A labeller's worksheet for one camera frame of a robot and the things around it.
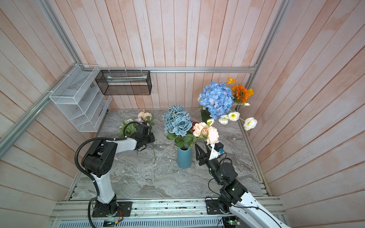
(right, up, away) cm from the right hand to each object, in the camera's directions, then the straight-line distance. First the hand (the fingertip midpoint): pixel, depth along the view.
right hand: (200, 143), depth 70 cm
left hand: (-30, -1, +31) cm, 43 cm away
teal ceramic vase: (-8, -10, +8) cm, 15 cm away
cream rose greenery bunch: (-45, +7, +28) cm, 53 cm away
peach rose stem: (-36, +15, +40) cm, 56 cm away
